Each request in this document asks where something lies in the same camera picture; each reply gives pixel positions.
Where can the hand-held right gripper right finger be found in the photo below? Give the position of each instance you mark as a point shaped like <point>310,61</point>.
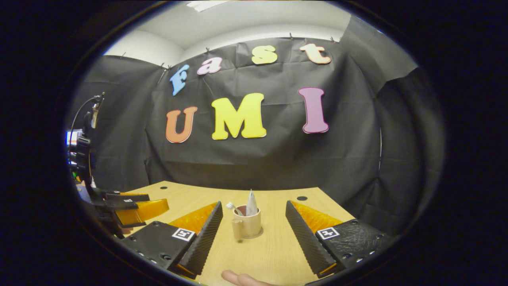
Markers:
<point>305,242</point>

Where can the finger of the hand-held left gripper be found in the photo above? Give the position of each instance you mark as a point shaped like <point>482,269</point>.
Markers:
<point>147,210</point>
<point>119,197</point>

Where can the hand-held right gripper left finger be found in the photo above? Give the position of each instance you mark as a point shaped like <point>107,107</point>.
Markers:
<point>204,238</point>

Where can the white toothbrush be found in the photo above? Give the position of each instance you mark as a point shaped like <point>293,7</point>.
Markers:
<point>231,206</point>

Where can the beige cup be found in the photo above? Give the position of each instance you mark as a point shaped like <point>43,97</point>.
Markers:
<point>250,226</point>

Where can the white toothpaste tube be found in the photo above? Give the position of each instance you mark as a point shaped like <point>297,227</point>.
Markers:
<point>251,204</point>

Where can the wooden desktop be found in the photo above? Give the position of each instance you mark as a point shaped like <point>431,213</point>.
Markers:
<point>270,246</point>

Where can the computer monitor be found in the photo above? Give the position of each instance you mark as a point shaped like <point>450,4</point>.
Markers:
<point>72,137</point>

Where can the black backdrop cloth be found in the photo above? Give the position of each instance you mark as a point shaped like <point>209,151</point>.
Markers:
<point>258,159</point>

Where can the ceiling light panel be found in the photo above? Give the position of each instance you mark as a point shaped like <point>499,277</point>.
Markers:
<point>206,4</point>

